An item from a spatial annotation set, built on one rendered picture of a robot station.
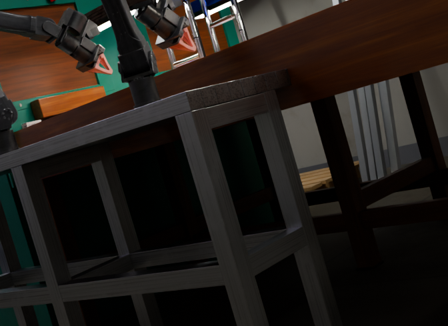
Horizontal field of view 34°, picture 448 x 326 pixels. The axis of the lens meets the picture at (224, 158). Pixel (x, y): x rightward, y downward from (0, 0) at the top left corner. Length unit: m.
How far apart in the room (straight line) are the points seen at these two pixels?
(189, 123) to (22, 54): 1.48
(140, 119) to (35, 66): 1.37
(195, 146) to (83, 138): 0.33
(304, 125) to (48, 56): 2.72
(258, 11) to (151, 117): 3.91
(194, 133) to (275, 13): 3.89
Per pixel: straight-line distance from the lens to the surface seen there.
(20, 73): 2.82
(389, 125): 4.14
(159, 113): 1.49
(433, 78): 4.78
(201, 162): 1.44
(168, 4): 2.07
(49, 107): 2.76
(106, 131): 1.61
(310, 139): 5.25
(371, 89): 4.31
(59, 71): 2.91
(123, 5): 1.76
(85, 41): 2.36
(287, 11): 5.23
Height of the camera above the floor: 0.59
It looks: 3 degrees down
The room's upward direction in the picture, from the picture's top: 16 degrees counter-clockwise
